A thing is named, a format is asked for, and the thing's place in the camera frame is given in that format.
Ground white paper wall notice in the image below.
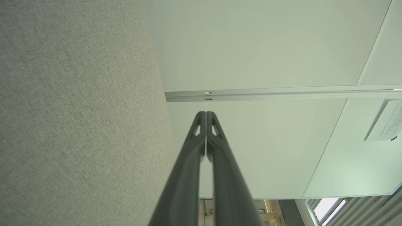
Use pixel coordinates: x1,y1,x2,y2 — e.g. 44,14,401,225
364,100,402,142

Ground grey wall rail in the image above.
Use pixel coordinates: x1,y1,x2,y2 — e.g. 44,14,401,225
165,85,402,102

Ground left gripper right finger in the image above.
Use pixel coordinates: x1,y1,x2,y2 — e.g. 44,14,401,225
206,111,264,226

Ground grey window blinds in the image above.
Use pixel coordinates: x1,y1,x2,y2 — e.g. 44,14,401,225
305,182,402,226

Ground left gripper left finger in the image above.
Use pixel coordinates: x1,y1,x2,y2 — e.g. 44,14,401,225
149,111,207,226

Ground grey fabric sofa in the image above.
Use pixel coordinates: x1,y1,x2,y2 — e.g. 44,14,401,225
0,0,175,226

